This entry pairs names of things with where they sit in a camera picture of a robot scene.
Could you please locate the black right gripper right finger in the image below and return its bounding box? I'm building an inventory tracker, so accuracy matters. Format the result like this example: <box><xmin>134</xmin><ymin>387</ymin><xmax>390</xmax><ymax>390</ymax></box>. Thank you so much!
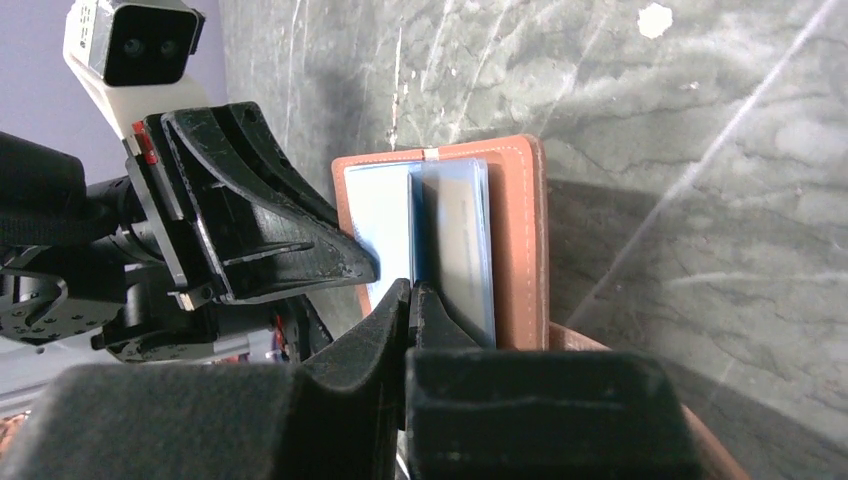
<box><xmin>405</xmin><ymin>282</ymin><xmax>703</xmax><ymax>479</ymax></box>

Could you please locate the pink leather card holder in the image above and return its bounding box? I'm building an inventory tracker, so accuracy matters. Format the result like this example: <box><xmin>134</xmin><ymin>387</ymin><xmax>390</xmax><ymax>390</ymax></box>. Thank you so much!
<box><xmin>332</xmin><ymin>135</ymin><xmax>745</xmax><ymax>479</ymax></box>

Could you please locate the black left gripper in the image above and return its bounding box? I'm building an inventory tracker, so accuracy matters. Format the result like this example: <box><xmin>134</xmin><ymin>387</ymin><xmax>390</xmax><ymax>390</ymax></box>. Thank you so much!
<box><xmin>1</xmin><ymin>102</ymin><xmax>377</xmax><ymax>363</ymax></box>

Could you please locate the black credit card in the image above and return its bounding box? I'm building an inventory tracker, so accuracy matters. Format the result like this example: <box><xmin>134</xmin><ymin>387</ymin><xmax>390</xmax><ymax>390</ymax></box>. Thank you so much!
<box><xmin>421</xmin><ymin>174</ymin><xmax>496</xmax><ymax>348</ymax></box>

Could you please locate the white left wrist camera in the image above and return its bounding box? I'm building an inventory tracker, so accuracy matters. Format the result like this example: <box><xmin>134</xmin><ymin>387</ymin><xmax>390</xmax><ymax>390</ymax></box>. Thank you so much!
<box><xmin>62</xmin><ymin>0</ymin><xmax>210</xmax><ymax>140</ymax></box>

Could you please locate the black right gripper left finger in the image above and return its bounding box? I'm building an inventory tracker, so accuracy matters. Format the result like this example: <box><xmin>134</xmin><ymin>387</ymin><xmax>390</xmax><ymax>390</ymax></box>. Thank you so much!
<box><xmin>1</xmin><ymin>279</ymin><xmax>411</xmax><ymax>479</ymax></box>

